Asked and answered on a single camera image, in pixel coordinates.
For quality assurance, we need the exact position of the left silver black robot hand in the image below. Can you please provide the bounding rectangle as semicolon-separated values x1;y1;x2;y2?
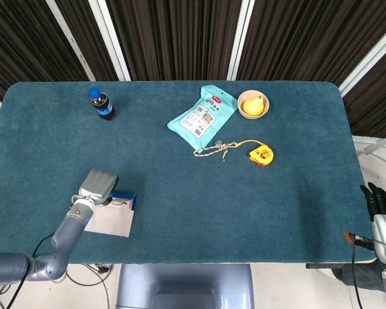
78;168;120;206

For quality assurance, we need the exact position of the blue floral pencil box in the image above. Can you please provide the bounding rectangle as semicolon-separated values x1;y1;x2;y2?
83;191;138;238

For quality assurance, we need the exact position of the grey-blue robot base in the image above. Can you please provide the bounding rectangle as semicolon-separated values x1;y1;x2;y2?
115;263;255;309

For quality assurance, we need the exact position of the cola bottle with blue cap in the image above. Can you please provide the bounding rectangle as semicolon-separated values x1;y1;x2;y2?
89;87;117;122

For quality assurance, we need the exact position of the teal tablecloth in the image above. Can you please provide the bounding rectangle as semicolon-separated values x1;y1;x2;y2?
0;80;376;265

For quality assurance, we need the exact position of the light blue snack bag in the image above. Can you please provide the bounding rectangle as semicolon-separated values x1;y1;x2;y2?
166;84;239;151

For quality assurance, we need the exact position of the yellow tape measure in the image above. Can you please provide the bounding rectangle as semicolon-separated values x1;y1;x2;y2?
237;138;275;167

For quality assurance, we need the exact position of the beige bowl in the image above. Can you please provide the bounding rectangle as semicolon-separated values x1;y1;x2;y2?
237;89;270;120

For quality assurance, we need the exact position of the dark brown pleated curtain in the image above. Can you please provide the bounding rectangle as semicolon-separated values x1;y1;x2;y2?
0;0;386;139

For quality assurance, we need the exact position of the yellow pear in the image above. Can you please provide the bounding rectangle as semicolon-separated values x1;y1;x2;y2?
242;95;264;116

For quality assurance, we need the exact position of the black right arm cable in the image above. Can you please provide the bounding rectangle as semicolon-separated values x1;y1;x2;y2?
344;230;386;309

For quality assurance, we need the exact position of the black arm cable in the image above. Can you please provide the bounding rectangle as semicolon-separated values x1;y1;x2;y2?
6;231;57;309
344;230;386;309

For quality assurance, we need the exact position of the black floor cable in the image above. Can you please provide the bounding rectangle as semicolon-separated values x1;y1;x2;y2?
53;263;114;309

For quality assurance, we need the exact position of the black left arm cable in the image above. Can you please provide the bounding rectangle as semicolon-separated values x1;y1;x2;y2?
6;231;57;309

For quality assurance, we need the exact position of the beige braided rope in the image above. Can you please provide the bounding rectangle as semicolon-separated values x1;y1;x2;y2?
192;140;242;163

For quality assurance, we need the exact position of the white table leg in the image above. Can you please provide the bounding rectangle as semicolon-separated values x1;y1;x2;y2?
88;0;131;81
226;0;255;81
337;19;386;97
46;0;96;81

